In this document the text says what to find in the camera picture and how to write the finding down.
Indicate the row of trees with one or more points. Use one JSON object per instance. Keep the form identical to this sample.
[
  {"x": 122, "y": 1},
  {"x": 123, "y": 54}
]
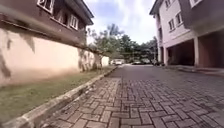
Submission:
[{"x": 116, "y": 43}]

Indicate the grass strip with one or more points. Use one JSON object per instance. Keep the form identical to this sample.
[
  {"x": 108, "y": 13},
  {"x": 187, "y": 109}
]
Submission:
[{"x": 33, "y": 93}]

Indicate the beige boundary wall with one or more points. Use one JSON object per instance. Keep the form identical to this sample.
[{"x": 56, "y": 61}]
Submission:
[{"x": 40, "y": 56}]

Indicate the white vehicle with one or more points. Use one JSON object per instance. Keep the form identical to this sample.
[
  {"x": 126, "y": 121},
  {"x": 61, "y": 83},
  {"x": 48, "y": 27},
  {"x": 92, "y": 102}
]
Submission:
[{"x": 118, "y": 62}]

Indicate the raised concrete pavement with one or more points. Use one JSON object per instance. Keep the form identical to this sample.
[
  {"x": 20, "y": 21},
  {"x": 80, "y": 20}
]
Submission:
[{"x": 196, "y": 70}]

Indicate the concrete kerb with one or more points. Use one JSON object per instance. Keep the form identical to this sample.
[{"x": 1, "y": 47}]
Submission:
[{"x": 60, "y": 101}]

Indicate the brown building with white windows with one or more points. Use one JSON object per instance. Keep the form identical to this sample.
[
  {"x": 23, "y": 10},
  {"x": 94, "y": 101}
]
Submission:
[{"x": 63, "y": 16}]

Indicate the white and brown building with carport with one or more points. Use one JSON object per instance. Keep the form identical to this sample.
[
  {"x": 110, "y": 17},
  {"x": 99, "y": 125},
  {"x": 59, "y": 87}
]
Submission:
[{"x": 186, "y": 30}]

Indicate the grey block paved road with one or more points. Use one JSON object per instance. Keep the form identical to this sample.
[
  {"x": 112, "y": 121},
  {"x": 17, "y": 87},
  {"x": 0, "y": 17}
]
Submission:
[{"x": 150, "y": 96}]

